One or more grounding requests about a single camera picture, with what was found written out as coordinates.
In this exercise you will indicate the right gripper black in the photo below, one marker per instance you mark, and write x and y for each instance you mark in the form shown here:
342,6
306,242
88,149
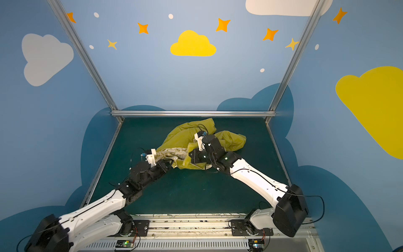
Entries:
195,154

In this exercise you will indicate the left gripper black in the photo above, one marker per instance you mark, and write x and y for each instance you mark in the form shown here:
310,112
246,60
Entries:
164,163

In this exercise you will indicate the green jacket with printed lining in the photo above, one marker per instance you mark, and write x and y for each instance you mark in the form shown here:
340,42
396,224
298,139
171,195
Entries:
180,142

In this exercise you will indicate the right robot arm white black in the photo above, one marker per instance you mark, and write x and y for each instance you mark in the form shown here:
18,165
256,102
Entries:
288,208

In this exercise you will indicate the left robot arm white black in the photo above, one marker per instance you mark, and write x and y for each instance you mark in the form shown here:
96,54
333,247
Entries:
57,233

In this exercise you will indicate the left controller board green led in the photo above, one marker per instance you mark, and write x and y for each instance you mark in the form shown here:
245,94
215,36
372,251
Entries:
124,245

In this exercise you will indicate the right controller board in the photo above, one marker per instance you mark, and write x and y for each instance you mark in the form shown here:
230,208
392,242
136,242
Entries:
256,245

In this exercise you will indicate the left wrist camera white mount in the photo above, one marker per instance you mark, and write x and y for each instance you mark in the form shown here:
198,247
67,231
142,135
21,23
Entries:
149,156

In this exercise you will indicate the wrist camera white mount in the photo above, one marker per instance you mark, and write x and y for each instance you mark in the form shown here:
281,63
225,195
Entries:
199,136
149,156

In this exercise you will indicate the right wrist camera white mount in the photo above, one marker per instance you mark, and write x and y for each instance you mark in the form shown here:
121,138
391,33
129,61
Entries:
199,136

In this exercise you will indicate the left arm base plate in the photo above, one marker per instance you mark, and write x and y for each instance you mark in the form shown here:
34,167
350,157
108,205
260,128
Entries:
135,227

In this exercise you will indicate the aluminium rail base frame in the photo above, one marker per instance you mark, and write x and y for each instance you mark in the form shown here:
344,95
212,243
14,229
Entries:
191,233

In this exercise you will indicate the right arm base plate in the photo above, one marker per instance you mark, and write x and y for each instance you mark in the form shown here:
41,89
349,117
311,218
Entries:
242,227

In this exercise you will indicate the left aluminium frame post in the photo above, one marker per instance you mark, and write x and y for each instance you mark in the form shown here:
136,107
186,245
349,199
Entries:
71,32

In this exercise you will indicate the aluminium frame post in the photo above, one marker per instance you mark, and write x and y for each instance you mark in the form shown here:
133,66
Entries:
71,32
298,52

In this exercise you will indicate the right aluminium frame post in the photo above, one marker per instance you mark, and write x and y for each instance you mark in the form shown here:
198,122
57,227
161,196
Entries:
298,52

